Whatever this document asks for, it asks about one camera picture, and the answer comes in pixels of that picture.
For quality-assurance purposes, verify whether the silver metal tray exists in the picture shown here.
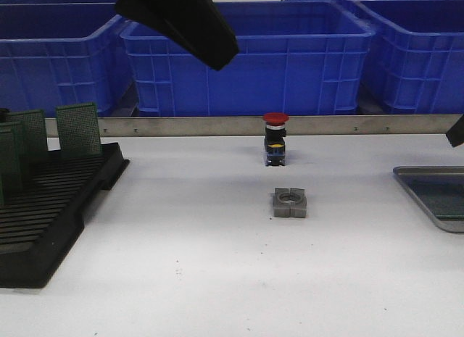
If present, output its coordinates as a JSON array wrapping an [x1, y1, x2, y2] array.
[[393, 166, 463, 233]]

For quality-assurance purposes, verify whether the green perforated circuit board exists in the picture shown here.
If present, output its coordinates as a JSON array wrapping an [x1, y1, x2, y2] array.
[[407, 179, 463, 220], [55, 102, 102, 159]]

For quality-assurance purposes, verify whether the blue plastic crate centre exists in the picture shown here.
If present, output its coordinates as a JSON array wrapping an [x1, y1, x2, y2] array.
[[121, 1, 373, 117]]

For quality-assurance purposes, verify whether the blue plastic crate left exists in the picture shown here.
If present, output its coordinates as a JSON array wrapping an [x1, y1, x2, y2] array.
[[1, 3, 133, 117]]

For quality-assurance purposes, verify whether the black slotted board rack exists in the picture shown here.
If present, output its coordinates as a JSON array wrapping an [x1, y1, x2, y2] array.
[[1, 143, 129, 288]]

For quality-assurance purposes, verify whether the blue plastic crate right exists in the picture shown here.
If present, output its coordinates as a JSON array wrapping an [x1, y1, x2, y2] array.
[[357, 0, 463, 115]]

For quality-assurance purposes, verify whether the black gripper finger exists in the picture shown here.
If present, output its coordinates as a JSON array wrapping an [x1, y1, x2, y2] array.
[[115, 0, 239, 70], [445, 115, 464, 147]]

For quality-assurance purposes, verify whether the green circuit board left middle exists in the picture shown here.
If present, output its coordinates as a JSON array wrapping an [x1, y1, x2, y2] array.
[[1, 122, 29, 192]]

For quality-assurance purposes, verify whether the green circuit board left front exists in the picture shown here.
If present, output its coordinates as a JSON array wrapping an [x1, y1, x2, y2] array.
[[1, 128, 22, 207]]

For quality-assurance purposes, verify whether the green circuit board left rear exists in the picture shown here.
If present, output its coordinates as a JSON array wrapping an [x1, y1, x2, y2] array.
[[7, 109, 49, 163]]

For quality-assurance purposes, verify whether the red emergency stop button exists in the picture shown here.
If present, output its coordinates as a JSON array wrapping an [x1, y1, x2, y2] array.
[[262, 112, 289, 167]]

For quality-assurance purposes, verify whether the blue plastic crate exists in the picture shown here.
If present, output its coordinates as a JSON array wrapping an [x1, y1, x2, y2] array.
[[357, 0, 463, 115], [1, 3, 133, 117], [121, 1, 373, 117]]

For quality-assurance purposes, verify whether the grey metal clamp block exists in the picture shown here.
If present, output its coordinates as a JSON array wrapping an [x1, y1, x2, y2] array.
[[273, 188, 307, 218]]

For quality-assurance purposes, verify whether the metal table edge rail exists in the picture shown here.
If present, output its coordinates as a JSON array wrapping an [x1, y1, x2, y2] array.
[[45, 114, 464, 138]]

